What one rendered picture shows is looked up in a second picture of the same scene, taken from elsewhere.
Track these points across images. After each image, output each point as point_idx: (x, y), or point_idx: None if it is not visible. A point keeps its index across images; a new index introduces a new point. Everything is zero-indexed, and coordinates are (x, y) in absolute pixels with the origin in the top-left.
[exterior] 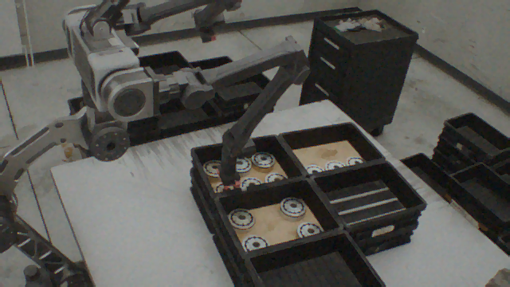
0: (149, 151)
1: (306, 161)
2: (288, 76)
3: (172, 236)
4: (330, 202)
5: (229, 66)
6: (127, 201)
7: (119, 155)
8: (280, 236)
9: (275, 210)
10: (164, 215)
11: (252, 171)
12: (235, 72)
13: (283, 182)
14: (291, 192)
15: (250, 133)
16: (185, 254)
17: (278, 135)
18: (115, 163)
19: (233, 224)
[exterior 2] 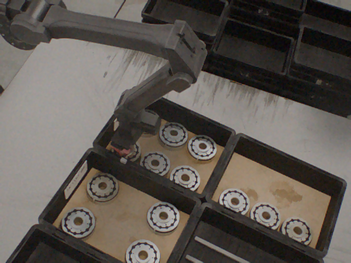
0: (144, 64)
1: (250, 183)
2: (168, 73)
3: (65, 153)
4: (211, 244)
5: (80, 18)
6: (72, 95)
7: (26, 48)
8: (119, 233)
9: (148, 205)
10: (83, 130)
11: (181, 150)
12: (79, 28)
13: (169, 186)
14: (177, 201)
15: (137, 110)
16: (54, 177)
17: (236, 135)
18: (105, 55)
19: (88, 186)
